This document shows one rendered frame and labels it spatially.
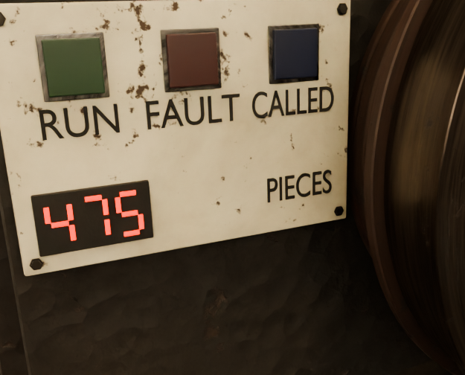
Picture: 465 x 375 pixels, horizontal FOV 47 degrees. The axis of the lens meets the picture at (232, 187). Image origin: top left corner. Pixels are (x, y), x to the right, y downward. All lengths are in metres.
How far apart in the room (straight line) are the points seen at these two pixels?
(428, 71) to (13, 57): 0.26
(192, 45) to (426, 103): 0.16
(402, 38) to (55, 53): 0.23
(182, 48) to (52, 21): 0.08
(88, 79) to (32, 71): 0.03
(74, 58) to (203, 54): 0.09
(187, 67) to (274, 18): 0.08
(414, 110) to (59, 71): 0.23
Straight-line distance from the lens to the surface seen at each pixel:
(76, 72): 0.37
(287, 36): 0.41
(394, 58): 0.38
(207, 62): 0.38
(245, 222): 0.42
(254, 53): 0.40
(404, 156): 0.37
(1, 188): 0.40
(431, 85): 0.36
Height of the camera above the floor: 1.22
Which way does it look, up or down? 16 degrees down
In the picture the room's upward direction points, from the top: 2 degrees counter-clockwise
